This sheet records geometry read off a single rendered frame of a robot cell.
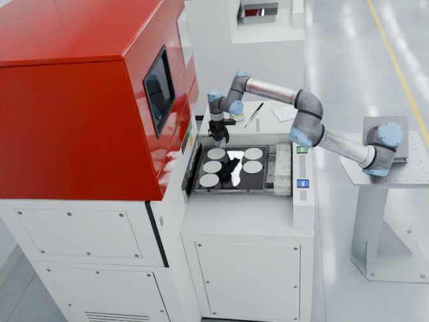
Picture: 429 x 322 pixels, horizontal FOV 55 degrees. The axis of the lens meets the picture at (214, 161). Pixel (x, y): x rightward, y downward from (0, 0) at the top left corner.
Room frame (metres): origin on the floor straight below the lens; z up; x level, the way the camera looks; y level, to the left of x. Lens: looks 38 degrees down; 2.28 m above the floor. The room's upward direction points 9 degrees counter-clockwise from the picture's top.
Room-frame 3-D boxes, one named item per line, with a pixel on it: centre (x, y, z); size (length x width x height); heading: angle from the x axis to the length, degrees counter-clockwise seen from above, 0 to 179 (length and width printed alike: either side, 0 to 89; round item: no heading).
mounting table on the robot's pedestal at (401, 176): (1.68, -0.90, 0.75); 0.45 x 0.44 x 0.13; 77
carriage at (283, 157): (1.64, -0.35, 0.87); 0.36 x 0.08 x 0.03; 166
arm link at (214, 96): (1.85, -0.05, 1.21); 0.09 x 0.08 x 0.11; 47
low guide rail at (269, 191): (1.56, -0.12, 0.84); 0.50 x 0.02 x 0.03; 76
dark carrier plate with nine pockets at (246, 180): (1.69, -0.09, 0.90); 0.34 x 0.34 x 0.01; 76
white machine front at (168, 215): (1.56, 0.18, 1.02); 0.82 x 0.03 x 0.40; 166
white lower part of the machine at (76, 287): (1.64, 0.51, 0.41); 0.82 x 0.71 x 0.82; 166
